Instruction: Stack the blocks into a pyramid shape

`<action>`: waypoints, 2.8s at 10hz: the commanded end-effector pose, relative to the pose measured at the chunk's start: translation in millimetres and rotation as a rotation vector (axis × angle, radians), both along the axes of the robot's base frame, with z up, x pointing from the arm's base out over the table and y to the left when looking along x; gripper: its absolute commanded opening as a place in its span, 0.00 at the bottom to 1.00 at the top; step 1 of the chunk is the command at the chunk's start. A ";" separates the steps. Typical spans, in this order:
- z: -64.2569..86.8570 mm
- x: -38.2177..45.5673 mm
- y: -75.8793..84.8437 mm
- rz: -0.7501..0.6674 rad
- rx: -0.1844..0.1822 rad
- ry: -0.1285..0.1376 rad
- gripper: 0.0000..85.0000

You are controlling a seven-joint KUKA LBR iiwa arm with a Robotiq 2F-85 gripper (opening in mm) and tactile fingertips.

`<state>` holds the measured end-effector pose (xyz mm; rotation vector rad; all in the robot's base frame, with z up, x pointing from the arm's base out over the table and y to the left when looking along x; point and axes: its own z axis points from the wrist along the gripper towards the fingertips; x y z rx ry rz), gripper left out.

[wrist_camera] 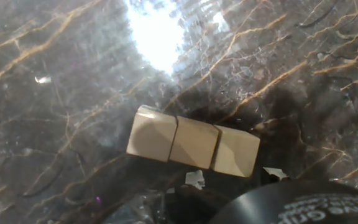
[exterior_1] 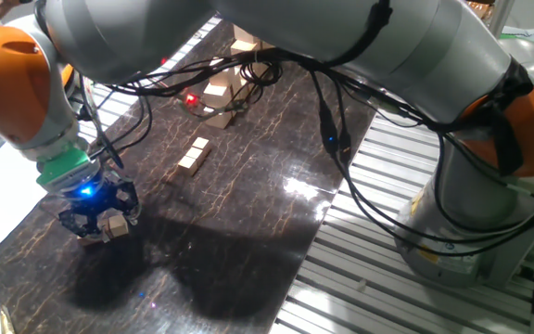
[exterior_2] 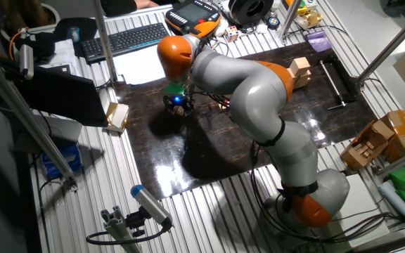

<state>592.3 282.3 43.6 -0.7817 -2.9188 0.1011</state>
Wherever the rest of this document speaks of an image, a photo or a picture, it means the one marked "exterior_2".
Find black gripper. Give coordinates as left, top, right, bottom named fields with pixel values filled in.
left=162, top=93, right=195, bottom=117

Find person forearm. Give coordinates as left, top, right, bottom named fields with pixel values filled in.
left=100, top=0, right=160, bottom=18

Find white paper stack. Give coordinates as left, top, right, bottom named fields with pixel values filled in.
left=39, top=38, right=80, bottom=74

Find green gripper mounting flange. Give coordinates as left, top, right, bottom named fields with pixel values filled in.
left=163, top=82, right=188, bottom=96

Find dark marble pattern mat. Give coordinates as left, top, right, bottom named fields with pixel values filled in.
left=112, top=41, right=379, bottom=201

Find white paper sheet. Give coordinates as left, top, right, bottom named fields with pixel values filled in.
left=112, top=44, right=168, bottom=86

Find wooden block beside mat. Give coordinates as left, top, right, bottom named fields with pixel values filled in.
left=103, top=101, right=130, bottom=134

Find black computer keyboard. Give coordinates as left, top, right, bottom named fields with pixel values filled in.
left=80, top=22, right=172, bottom=65

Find colourful puzzle cube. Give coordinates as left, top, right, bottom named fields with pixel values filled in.
left=225, top=25, right=240, bottom=43

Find black orange teach pendant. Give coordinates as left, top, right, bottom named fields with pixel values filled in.
left=165, top=0, right=223, bottom=39

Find black laptop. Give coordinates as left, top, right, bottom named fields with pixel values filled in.
left=12, top=66, right=109, bottom=128

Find black filament spool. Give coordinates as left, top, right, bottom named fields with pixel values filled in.
left=229, top=0, right=276, bottom=26

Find black mouse pad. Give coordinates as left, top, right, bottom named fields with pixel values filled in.
left=53, top=17, right=100, bottom=46

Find black round tape measure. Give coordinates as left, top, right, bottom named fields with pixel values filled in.
left=267, top=16, right=281, bottom=31

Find blue tissue pack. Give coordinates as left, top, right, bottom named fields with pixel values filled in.
left=41, top=144, right=83, bottom=179

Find grey computer mouse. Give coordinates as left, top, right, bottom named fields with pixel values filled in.
left=67, top=26, right=81, bottom=44

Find aluminium profile stand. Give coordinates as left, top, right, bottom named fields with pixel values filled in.
left=100, top=205, right=143, bottom=253

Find purple plastic bag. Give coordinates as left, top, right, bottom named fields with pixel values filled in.
left=304, top=30, right=333, bottom=53

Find black fabric bag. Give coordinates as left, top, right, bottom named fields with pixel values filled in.
left=14, top=31, right=58, bottom=59

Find white round bucket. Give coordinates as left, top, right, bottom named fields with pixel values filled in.
left=0, top=2, right=61, bottom=41

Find taped cardboard box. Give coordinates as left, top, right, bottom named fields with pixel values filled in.
left=381, top=107, right=405, bottom=162

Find white rolled sheet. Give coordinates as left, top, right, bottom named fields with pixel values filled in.
left=379, top=179, right=405, bottom=228

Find silver camera with blue cap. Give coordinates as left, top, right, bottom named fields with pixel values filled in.
left=130, top=184, right=174, bottom=228

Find aluminium frame post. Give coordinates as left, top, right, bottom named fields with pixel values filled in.
left=92, top=0, right=119, bottom=84
left=278, top=0, right=304, bottom=39

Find black camera cable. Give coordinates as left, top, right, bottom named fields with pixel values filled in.
left=85, top=224, right=172, bottom=246

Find aluminium frame bar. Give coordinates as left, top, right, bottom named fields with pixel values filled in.
left=376, top=143, right=405, bottom=179
left=355, top=1, right=405, bottom=85
left=0, top=48, right=79, bottom=190

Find silver depth camera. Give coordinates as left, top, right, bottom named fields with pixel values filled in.
left=18, top=44, right=35, bottom=81

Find orange cable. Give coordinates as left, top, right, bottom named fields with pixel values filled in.
left=8, top=27, right=31, bottom=60

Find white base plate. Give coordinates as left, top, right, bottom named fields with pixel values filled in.
left=323, top=174, right=392, bottom=249

